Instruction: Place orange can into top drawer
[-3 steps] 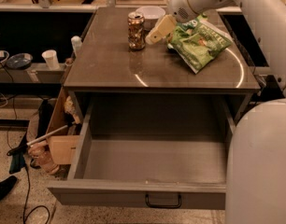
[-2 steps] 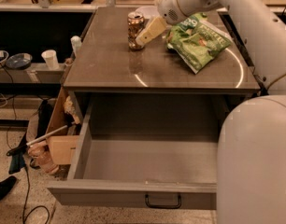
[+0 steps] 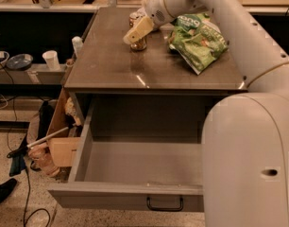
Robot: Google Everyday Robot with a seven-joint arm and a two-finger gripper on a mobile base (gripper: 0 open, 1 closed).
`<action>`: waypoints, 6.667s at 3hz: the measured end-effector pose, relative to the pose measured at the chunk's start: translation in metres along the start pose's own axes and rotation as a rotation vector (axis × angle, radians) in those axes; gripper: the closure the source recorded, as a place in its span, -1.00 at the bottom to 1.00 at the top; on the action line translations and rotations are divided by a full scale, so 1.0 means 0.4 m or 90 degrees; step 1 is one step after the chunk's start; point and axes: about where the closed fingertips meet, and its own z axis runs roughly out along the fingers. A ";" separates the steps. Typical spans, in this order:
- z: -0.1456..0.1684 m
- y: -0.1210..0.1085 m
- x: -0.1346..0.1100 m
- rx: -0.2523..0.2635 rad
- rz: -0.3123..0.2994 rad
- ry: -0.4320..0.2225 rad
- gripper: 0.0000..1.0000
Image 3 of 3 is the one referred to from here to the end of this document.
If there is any orange soda can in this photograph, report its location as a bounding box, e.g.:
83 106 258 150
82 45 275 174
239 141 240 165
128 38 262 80
129 13 146 51

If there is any white plastic bottle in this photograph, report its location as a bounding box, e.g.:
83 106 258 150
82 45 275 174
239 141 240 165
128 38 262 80
72 36 83 57

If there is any black shoe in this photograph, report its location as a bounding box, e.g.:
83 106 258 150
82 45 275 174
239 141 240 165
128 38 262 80
0 178 17 203

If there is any grey open top drawer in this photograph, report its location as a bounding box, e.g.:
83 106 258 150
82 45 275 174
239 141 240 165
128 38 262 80
48 98 204 212

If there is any grey round dish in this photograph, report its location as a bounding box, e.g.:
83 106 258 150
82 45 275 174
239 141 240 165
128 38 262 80
7 54 33 71

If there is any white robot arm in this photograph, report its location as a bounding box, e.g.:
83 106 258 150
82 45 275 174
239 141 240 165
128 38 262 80
124 0 289 227

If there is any black drawer handle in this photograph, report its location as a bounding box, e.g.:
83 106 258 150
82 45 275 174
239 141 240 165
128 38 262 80
146 197 184 212

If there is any white tube stick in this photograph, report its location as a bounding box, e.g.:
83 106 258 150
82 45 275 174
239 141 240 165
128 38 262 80
27 127 69 148

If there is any clear plastic bag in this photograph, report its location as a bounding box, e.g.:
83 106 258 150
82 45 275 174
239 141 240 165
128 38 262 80
28 143 60 177

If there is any white paper cup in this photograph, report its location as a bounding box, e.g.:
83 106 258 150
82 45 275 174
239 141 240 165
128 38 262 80
42 50 60 71

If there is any green chip bag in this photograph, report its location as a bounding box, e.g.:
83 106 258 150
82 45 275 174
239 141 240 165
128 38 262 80
168 13 228 75

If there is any cardboard box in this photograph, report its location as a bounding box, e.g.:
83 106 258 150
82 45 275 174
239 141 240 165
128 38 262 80
47 89 79 167

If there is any grey cabinet counter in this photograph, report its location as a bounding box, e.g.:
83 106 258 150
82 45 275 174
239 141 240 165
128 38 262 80
63 6 248 128

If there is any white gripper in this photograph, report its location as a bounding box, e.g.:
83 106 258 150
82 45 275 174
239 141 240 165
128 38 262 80
123 0 170 44

